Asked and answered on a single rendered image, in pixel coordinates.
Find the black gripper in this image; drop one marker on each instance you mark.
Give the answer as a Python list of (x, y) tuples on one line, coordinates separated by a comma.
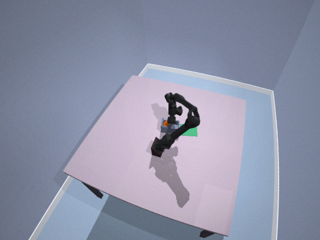
[(171, 119)]

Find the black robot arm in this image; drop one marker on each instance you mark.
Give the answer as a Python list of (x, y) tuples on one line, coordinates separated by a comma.
[(191, 121)]

